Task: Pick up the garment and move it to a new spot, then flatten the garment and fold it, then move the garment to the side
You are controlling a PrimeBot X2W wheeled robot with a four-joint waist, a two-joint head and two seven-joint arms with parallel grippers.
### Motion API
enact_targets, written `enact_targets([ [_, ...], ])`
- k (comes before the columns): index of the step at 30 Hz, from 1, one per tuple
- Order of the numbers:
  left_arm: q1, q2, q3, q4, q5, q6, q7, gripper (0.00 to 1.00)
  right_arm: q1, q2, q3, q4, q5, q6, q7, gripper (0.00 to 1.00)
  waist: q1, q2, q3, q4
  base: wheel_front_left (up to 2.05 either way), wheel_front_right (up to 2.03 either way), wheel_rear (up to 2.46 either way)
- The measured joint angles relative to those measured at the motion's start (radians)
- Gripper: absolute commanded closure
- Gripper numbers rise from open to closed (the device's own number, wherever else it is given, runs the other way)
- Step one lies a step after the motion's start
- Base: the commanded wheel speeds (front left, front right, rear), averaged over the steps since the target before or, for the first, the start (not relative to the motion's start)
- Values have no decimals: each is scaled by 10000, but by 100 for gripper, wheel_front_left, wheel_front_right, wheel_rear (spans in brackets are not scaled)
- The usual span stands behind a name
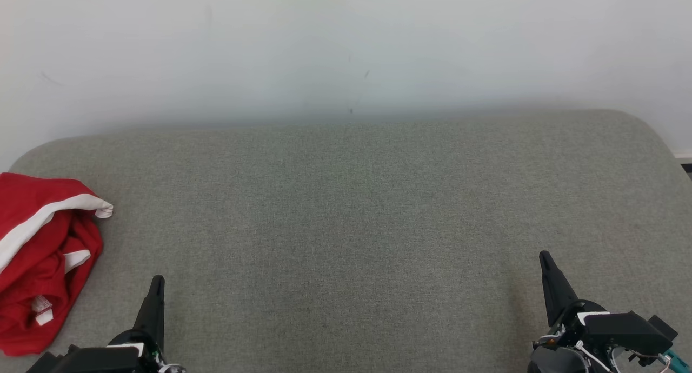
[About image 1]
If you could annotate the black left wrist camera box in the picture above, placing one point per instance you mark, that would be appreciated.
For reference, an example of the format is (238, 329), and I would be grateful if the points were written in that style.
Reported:
(92, 362)

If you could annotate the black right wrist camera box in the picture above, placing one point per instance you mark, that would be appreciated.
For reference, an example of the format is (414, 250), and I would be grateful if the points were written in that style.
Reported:
(621, 330)

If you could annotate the white and black baseboard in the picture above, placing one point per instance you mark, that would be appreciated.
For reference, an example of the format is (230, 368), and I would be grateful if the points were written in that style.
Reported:
(685, 157)

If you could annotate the red jersey with number 23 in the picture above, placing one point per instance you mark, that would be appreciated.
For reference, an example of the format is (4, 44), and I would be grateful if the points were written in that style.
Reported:
(27, 335)

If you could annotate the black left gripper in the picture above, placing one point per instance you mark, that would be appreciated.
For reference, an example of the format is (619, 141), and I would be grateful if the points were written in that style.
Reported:
(151, 357)

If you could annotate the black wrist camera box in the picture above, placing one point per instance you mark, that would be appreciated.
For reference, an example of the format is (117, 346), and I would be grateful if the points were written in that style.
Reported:
(621, 330)
(92, 362)

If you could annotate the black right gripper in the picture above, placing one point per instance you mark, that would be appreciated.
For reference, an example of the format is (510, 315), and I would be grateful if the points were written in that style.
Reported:
(570, 330)

